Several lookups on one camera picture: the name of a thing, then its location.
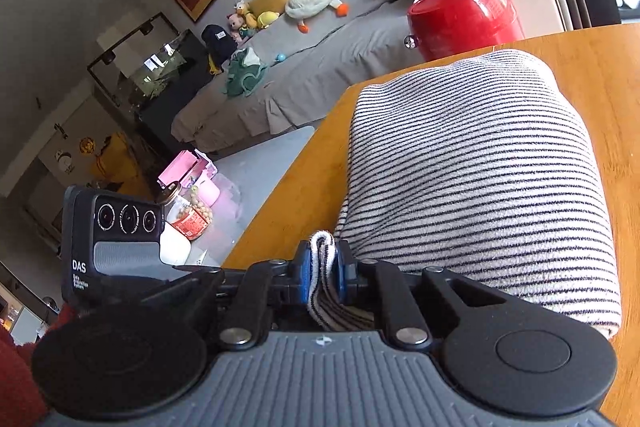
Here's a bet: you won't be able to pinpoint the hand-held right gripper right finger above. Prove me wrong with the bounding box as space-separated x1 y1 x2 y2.
334 241 506 350

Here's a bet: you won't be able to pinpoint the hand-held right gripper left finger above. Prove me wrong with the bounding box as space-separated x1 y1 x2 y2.
135 241 313 353

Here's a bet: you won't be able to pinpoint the striped knit garment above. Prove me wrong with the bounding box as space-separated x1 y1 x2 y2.
306 49 623 340

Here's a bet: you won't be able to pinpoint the person's left forearm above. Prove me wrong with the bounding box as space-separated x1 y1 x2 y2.
0 302 76 427

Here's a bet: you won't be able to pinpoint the glass jar of nuts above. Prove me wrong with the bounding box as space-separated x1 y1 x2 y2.
157 182 214 242

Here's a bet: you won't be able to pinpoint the yellow bag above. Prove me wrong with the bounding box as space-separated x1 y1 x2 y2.
90 132 138 184

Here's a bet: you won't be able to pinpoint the pink box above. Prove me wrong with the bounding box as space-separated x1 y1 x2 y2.
157 149 221 208

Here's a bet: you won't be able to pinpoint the glass fish tank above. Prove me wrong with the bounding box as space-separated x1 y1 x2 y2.
87 13 211 108

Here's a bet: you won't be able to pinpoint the green cloth on sofa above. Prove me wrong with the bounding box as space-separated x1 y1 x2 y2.
222 48 268 98

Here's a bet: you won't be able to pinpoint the grey covered sofa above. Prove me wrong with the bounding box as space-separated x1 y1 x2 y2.
170 0 526 155

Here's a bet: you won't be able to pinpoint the dark blue backpack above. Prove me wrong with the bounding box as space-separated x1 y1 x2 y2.
201 24 236 58

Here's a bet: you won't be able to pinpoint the small plush toys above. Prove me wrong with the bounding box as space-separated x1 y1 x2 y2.
229 0 258 41

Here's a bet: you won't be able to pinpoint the red glossy barrel stool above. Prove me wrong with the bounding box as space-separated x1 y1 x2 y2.
404 0 526 62

